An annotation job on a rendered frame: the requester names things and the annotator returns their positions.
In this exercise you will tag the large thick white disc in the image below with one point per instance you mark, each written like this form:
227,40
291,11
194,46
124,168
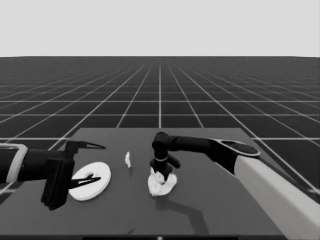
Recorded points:
100,180

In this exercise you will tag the small thin white T-shaped piece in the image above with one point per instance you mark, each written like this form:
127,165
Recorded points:
127,160

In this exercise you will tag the white round carrier with pins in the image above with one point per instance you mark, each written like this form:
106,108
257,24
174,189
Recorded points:
165,191

